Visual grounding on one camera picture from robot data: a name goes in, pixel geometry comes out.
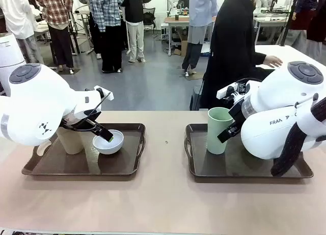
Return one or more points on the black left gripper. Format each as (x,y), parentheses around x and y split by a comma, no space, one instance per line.
(81,120)

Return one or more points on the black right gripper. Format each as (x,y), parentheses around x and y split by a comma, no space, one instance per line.
(237,115)

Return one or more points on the tall pale green cup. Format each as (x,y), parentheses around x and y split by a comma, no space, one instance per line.
(216,128)

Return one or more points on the white bowl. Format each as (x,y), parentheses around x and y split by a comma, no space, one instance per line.
(108,147)

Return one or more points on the tall beige cup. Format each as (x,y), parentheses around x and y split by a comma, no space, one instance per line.
(71,143)

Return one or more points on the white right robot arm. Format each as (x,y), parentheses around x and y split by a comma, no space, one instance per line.
(280,97)

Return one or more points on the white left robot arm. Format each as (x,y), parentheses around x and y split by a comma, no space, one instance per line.
(38,97)

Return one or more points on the dark brown serving tray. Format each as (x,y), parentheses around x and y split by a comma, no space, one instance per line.
(63,168)
(229,168)

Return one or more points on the person's right hand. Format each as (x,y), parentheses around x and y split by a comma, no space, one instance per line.
(273,61)

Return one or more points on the grey plastic stool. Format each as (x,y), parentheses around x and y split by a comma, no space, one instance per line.
(196,100)

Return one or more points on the person in black clothes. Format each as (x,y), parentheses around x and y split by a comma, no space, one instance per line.
(229,54)

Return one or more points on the person in grey top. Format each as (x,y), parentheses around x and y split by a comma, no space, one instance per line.
(94,41)

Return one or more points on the cardboard box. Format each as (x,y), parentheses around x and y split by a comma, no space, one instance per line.
(182,46)

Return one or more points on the person in black vest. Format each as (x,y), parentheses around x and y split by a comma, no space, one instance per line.
(135,28)

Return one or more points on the person in blue plaid shirt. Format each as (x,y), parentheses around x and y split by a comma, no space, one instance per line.
(107,15)

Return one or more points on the person in light blue shirt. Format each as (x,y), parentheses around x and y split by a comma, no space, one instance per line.
(201,15)

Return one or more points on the white cylindrical air purifier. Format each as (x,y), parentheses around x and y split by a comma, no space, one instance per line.
(10,56)

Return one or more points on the black office chair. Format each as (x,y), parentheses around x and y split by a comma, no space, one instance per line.
(149,18)

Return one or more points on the wood-topped background table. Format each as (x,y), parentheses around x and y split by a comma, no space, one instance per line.
(175,20)

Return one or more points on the person in red plaid shirt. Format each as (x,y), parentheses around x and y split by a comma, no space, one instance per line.
(56,15)

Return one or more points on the black stand pole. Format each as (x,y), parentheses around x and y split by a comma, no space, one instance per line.
(289,18)

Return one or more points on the person in dark red clothes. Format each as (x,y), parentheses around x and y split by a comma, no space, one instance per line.
(310,15)

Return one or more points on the person in white shirt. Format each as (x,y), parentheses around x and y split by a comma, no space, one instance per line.
(17,15)

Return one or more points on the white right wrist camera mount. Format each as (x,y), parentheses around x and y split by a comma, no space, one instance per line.
(226,92)

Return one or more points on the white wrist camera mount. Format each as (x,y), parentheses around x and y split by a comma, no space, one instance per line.
(103,92)
(226,92)

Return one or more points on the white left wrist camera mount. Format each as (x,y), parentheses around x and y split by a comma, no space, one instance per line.
(103,92)

